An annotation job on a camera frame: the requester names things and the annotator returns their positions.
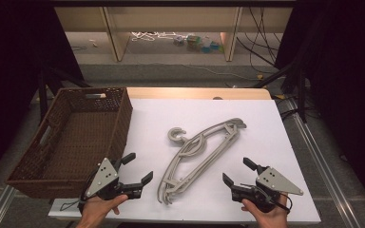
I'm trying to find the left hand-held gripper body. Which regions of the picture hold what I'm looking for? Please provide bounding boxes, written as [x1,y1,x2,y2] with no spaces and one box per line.
[77,157,143,213]

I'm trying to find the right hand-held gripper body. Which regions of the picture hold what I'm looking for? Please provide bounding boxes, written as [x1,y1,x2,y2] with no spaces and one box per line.
[230,166,305,214]

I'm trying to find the brown wicker basket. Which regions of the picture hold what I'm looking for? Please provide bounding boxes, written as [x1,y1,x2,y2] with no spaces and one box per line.
[6,86,134,200]

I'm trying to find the grey plastic clothes hanger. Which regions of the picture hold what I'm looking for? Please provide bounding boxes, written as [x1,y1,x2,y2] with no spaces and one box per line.
[163,126,236,203]
[157,117,247,205]

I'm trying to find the person's left hand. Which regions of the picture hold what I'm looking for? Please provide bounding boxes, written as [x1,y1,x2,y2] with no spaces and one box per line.
[75,194,129,228]

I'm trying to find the person's right hand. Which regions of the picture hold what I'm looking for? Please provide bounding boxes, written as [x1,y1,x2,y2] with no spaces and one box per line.
[240,193,290,228]

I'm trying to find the black metal stand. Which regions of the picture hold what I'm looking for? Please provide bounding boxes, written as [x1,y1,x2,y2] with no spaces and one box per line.
[252,58,309,124]
[37,61,92,123]

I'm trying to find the black curtain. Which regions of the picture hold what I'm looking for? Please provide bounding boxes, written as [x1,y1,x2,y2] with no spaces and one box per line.
[0,0,86,191]
[274,0,365,219]

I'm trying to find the colourful toys on floor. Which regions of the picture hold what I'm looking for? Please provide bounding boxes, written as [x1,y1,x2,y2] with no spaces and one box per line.
[172,33,225,54]

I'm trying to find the pale wooden shelf unit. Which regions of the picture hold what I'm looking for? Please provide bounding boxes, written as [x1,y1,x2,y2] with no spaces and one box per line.
[54,6,295,63]

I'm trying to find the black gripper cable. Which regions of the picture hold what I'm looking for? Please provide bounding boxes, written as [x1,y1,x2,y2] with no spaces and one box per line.
[240,182,293,214]
[59,199,85,212]

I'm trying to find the thin white floor cable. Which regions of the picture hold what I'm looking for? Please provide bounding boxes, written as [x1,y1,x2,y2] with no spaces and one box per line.
[183,64,262,81]

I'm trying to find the bundle of black cables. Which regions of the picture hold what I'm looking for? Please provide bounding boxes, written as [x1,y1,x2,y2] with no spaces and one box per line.
[236,6,287,68]

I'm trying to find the white coiled cable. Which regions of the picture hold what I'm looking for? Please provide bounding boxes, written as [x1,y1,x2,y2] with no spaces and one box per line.
[130,30,188,43]

